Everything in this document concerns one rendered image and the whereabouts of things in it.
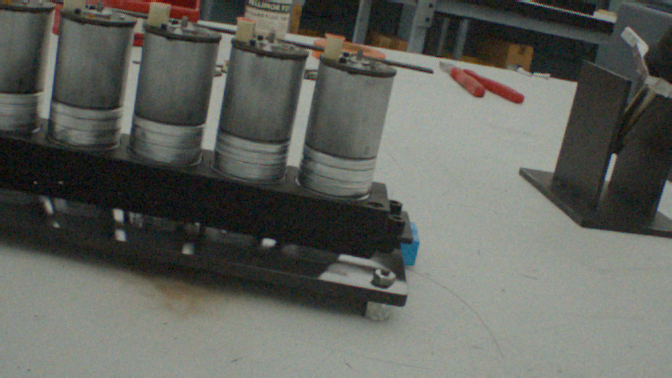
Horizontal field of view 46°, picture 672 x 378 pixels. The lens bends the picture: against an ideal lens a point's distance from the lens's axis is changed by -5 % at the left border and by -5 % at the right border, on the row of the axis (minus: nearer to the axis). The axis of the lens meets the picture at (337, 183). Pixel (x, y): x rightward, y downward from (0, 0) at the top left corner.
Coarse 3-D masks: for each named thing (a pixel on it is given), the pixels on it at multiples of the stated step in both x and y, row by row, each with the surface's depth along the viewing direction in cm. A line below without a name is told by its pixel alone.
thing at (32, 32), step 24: (24, 0) 25; (0, 24) 25; (24, 24) 25; (48, 24) 26; (0, 48) 25; (24, 48) 25; (48, 48) 26; (0, 72) 25; (24, 72) 25; (0, 96) 25; (24, 96) 26; (0, 120) 26; (24, 120) 26
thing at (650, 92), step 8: (648, 88) 36; (640, 96) 37; (648, 96) 37; (632, 104) 38; (640, 104) 37; (648, 104) 37; (624, 112) 38; (632, 112) 38; (640, 112) 38; (624, 120) 38; (632, 120) 38; (624, 128) 38; (624, 136) 39
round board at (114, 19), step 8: (88, 8) 26; (96, 8) 26; (64, 16) 25; (72, 16) 25; (80, 16) 25; (96, 16) 25; (104, 16) 25; (112, 16) 26; (120, 16) 26; (128, 16) 26; (112, 24) 25; (120, 24) 25; (128, 24) 25; (136, 24) 26
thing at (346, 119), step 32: (320, 64) 26; (320, 96) 26; (352, 96) 25; (384, 96) 26; (320, 128) 26; (352, 128) 26; (320, 160) 26; (352, 160) 26; (320, 192) 26; (352, 192) 26
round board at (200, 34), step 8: (144, 24) 25; (160, 24) 25; (168, 24) 25; (176, 24) 26; (160, 32) 25; (168, 32) 25; (184, 32) 25; (192, 32) 25; (200, 32) 26; (208, 32) 26; (216, 32) 27; (192, 40) 25; (200, 40) 25; (208, 40) 25; (216, 40) 26
